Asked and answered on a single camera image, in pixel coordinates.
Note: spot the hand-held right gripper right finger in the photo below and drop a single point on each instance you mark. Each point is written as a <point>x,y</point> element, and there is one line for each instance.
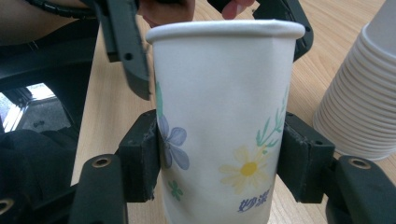
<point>305,161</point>

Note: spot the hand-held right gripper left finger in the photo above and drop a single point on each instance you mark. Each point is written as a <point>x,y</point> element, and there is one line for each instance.
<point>137,155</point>

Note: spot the stack of white paper cups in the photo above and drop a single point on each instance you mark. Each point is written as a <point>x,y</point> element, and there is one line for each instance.
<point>358,109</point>

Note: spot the floral white paper cup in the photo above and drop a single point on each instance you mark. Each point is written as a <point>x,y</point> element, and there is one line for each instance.
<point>224,93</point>

